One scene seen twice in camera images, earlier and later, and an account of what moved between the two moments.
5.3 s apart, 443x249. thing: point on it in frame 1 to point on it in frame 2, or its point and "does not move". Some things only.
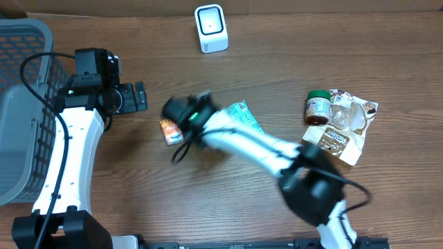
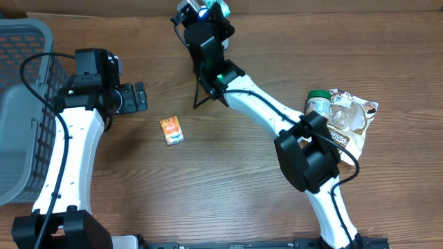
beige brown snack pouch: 343,137 does not move
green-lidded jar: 318,107 does not move
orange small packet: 172,132 does not move
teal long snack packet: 239,113 to 223,5
